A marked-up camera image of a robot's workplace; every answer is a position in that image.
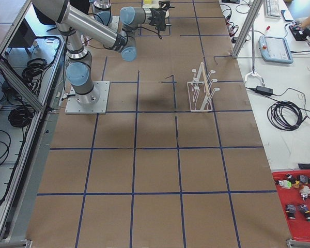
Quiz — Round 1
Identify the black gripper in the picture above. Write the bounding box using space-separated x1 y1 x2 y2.
150 8 166 27

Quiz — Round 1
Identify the reacher grabber tool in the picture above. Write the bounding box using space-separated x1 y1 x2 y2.
244 0 266 88

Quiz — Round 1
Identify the white keyboard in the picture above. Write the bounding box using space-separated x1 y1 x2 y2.
263 0 281 19

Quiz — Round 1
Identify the blue teach pendant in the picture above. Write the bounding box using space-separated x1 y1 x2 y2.
258 36 293 64

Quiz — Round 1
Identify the black power adapter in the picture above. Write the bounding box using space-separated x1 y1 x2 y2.
255 86 273 96

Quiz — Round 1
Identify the red parts tray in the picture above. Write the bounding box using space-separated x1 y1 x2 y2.
272 169 310 242

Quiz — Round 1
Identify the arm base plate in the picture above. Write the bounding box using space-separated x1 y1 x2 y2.
103 15 119 32
65 81 110 114

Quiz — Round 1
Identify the white wire cup rack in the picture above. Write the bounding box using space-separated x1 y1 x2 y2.
187 62 220 112

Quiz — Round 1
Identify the aluminium frame post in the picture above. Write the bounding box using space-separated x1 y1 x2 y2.
232 0 263 58

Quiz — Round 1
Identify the coiled black cable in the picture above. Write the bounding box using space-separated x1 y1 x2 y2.
267 100 303 130

